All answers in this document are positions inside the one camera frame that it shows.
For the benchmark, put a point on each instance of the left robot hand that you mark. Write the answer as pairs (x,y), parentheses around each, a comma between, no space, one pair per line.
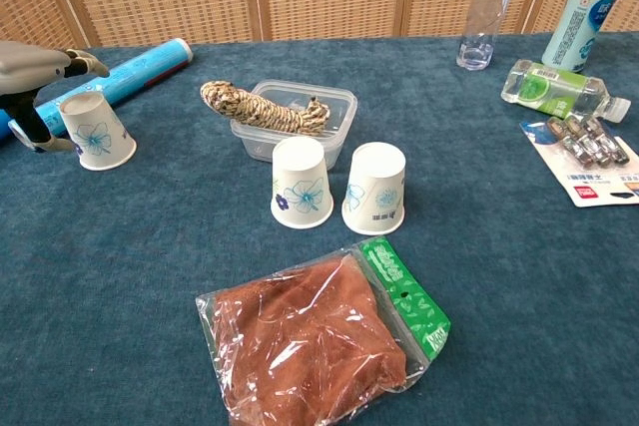
(25,64)

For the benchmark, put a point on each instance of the white flower print paper cup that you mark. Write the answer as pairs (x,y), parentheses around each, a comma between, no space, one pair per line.
(302,184)
(374,191)
(97,131)

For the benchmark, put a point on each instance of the teal tablecloth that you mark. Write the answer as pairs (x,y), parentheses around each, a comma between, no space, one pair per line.
(150,306)

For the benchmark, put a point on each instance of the clear plastic food container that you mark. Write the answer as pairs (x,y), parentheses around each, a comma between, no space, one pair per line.
(309,112)

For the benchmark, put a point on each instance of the brown towel in plastic bag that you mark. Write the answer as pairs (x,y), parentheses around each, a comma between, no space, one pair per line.
(309,336)

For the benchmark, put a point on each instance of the clear empty water bottle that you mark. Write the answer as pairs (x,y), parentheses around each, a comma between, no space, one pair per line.
(486,12)

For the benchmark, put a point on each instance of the clear bottle with green label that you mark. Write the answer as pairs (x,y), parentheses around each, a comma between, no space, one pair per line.
(554,89)

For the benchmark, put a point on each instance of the white milky drink bottle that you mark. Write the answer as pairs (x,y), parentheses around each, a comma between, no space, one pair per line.
(581,17)

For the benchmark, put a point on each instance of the battery blister pack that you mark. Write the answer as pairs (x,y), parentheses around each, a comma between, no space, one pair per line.
(589,161)

